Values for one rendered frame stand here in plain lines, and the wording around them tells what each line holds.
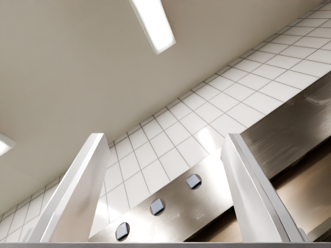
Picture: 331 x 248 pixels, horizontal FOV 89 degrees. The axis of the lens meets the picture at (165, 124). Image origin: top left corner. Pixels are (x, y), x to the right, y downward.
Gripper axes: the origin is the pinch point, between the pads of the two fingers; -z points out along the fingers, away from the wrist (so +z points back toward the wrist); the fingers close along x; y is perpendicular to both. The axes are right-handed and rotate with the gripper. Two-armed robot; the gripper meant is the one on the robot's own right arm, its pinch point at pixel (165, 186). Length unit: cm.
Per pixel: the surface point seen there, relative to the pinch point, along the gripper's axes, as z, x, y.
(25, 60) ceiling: -68, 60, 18
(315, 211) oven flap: -15, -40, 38
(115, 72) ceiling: -80, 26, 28
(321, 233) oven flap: -9, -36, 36
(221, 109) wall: -66, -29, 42
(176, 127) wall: -64, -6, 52
